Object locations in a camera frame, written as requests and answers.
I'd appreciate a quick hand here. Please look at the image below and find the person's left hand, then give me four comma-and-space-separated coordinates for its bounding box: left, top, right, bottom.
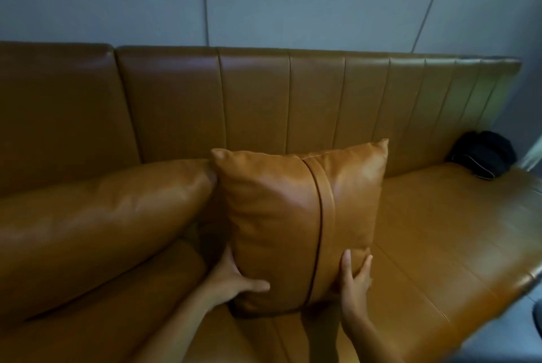
199, 245, 271, 312

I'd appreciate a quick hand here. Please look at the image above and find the person's right hand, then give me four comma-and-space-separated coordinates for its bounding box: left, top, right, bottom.
340, 249, 373, 330

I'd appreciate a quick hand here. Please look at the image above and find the square brown leather cushion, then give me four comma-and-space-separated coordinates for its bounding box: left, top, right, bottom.
210, 138, 389, 320

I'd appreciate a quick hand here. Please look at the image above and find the person's left forearm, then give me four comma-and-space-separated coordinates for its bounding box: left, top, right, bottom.
129, 288, 227, 363

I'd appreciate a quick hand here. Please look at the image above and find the person's right forearm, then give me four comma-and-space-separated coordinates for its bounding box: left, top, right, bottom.
341, 317, 407, 363

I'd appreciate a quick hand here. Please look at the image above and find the brown leather sofa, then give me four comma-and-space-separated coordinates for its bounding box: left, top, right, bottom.
0, 41, 542, 363

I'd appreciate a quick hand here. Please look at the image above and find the long brown leather bolster cushion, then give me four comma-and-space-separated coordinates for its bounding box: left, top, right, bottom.
0, 158, 218, 325

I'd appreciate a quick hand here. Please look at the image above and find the black bag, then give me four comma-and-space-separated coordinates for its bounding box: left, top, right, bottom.
446, 131, 518, 181

